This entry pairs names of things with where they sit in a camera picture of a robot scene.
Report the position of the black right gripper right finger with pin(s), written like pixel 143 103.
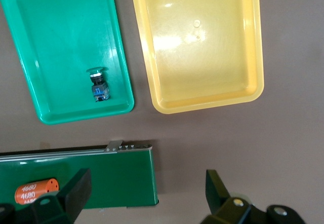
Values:
pixel 217 196

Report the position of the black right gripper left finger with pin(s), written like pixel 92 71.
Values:
pixel 73 196

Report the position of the orange 4680 battery cylinder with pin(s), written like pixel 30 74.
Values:
pixel 33 191

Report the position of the green push button switch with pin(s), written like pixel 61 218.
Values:
pixel 100 87

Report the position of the green conveyor belt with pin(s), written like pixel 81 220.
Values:
pixel 114 178

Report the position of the yellow plastic tray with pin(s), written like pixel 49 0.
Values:
pixel 197 56

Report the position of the green plastic tray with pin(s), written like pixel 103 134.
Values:
pixel 63 31

